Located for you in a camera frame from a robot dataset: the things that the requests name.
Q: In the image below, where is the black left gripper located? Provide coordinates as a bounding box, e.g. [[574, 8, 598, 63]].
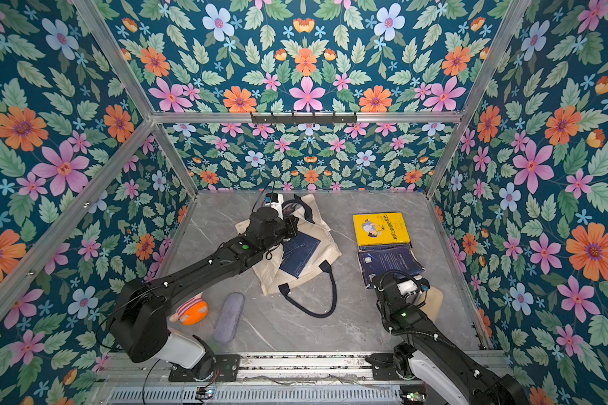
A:
[[257, 214, 302, 256]]

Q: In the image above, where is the cream canvas tote bag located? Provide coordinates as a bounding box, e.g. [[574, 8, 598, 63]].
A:
[[231, 192, 341, 319]]

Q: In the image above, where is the yellow spine book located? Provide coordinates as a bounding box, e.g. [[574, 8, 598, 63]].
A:
[[353, 212, 410, 247]]

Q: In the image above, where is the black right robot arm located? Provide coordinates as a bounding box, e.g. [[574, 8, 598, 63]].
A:
[[373, 270, 530, 404]]

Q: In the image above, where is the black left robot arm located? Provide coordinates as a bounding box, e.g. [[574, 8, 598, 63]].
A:
[[106, 207, 299, 369]]

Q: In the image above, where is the beige pouch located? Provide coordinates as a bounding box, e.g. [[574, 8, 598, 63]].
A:
[[421, 287, 444, 322]]

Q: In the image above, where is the purple pouch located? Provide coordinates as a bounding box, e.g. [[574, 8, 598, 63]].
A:
[[214, 293, 245, 344]]

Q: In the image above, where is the plush doll toy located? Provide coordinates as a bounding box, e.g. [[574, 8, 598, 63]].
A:
[[170, 294, 209, 326]]

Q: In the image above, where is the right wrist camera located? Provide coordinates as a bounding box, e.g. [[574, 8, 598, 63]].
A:
[[397, 278, 430, 296]]

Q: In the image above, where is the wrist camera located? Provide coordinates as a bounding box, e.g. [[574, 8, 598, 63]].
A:
[[397, 278, 430, 296], [263, 192, 285, 219]]

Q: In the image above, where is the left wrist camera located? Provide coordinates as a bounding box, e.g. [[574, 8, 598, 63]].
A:
[[263, 192, 285, 219]]

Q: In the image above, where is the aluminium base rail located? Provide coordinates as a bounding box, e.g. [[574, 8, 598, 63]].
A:
[[105, 351, 513, 405]]

